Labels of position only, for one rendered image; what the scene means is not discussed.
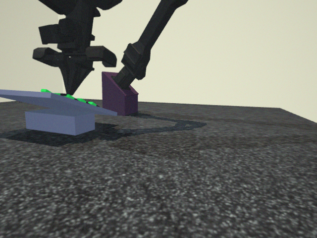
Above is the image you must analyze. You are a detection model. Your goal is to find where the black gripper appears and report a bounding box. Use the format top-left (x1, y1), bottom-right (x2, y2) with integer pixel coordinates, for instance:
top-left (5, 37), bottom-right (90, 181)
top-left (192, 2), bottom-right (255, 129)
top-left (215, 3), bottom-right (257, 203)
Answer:
top-left (33, 20), bottom-right (117, 96)

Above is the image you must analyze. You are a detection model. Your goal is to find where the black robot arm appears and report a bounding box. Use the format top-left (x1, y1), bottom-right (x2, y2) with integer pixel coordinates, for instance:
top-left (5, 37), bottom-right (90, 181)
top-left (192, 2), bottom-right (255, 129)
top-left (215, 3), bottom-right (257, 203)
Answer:
top-left (38, 0), bottom-right (188, 90)

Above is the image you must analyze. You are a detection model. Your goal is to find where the blue-grey switch panel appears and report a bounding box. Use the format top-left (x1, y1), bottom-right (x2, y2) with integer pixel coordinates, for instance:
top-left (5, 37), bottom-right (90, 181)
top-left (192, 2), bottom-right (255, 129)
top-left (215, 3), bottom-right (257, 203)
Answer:
top-left (0, 89), bottom-right (117, 135)

